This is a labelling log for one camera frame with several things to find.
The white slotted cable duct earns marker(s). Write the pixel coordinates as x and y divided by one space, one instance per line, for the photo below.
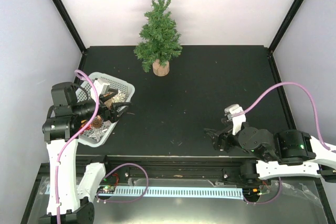
120 192

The right black frame post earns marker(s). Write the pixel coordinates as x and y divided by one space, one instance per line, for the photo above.
295 6

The white snowflake ornament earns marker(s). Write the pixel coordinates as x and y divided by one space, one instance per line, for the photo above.
118 98

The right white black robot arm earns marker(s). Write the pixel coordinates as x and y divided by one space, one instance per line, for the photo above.
290 153

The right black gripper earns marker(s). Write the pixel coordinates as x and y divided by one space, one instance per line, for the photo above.
224 137

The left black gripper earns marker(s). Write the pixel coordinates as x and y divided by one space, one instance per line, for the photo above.
112 115

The small green christmas tree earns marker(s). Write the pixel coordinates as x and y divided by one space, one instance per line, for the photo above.
160 40

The white perforated plastic basket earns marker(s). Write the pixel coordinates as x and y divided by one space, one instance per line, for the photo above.
115 83

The silver star ornament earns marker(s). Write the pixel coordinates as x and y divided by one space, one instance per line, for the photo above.
97 135

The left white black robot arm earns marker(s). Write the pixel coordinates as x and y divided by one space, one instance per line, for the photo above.
84 114

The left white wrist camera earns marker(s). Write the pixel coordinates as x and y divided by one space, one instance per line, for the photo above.
101 86

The black frame post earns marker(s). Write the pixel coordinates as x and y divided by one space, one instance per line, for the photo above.
295 6
69 24

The brown pine cone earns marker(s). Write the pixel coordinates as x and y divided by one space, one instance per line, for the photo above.
97 122

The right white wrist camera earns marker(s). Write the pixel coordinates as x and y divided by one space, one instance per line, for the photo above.
236 115

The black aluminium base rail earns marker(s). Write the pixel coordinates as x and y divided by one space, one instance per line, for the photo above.
228 171

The left black frame post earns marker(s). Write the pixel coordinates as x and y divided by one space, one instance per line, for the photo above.
69 24

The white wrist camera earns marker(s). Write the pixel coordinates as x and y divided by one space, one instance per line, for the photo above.
236 115
101 86

